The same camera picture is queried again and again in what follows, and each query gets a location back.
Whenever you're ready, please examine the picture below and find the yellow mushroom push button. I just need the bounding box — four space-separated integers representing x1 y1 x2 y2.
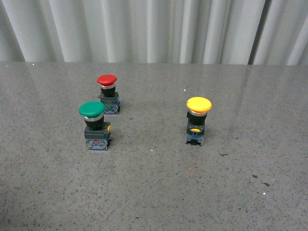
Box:
186 97 212 146

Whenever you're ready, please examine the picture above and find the white pleated curtain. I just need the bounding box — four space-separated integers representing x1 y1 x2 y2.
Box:
0 0 308 65

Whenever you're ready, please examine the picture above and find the red mushroom push button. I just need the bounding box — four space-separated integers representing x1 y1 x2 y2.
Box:
97 74 120 115

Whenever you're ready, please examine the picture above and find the green mushroom push button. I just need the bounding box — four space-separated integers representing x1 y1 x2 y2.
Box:
79 101 111 151

